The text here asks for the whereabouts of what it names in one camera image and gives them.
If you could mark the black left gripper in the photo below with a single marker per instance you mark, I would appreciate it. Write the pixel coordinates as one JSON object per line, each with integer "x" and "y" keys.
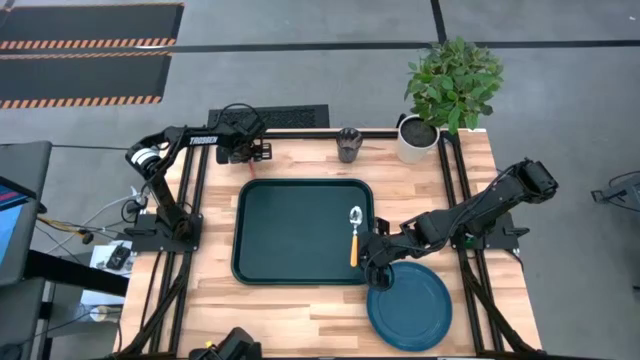
{"x": 237, "y": 153}

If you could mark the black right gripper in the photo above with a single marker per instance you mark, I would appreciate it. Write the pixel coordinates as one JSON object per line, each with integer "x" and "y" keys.
{"x": 380, "y": 250}

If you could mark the blue round plate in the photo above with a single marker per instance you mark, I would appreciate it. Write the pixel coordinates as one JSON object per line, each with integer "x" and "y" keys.
{"x": 415, "y": 310}

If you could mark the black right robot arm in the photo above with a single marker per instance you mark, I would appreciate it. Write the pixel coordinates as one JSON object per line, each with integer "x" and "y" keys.
{"x": 475, "y": 212}

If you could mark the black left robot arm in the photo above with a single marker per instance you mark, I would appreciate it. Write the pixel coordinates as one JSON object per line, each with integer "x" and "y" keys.
{"x": 160, "y": 195}

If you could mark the dark green plastic tray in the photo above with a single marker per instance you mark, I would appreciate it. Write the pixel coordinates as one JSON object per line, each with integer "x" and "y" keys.
{"x": 295, "y": 230}

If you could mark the dark faceted glass cup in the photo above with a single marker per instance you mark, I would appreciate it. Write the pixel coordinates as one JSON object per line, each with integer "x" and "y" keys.
{"x": 349, "y": 147}

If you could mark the white plant pot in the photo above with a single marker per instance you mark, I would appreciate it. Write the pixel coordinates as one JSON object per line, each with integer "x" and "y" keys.
{"x": 411, "y": 151}

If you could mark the black handheld controller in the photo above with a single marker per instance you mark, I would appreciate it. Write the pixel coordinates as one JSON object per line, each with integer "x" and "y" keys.
{"x": 118, "y": 257}

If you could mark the white paper sheet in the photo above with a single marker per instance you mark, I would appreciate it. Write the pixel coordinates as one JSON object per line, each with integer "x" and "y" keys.
{"x": 97, "y": 257}

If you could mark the black orange-striped floor mat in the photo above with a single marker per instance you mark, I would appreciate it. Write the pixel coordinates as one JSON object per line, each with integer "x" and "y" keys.
{"x": 90, "y": 22}
{"x": 80, "y": 77}

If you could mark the green leafy plant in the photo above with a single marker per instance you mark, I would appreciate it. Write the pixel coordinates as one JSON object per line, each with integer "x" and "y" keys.
{"x": 452, "y": 80}

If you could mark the monitor with blue screen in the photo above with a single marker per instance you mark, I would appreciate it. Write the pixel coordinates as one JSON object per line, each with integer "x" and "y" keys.
{"x": 12, "y": 230}

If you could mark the black aluminium table frame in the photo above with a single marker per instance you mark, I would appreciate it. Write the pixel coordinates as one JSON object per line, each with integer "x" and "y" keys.
{"x": 310, "y": 134}

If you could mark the black table-level camera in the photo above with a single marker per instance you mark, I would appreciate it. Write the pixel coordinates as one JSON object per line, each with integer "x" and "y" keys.
{"x": 232, "y": 346}

